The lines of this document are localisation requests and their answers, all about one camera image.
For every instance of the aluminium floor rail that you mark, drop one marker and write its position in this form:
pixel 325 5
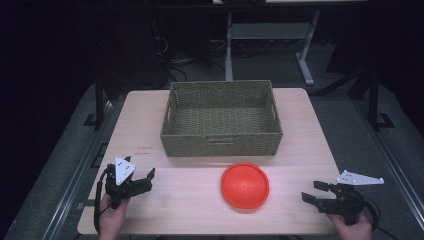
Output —
pixel 78 176
pixel 390 163

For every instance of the grey metal frame desk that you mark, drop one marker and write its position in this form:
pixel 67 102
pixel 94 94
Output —
pixel 268 30

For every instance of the green woven basket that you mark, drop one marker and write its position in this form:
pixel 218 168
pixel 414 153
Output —
pixel 220 120

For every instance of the black metal stand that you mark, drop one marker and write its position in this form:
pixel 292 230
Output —
pixel 374 100
pixel 99 100

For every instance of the person's right hand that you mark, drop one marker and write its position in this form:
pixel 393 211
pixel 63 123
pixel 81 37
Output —
pixel 355 231

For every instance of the person's left hand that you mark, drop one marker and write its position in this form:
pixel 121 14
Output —
pixel 111 221

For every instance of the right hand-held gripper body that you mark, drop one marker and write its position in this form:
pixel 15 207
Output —
pixel 346 200

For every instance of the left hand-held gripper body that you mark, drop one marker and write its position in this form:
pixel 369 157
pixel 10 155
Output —
pixel 120 186

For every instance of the orange plastic bowl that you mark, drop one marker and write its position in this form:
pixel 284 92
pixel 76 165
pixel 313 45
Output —
pixel 244 185

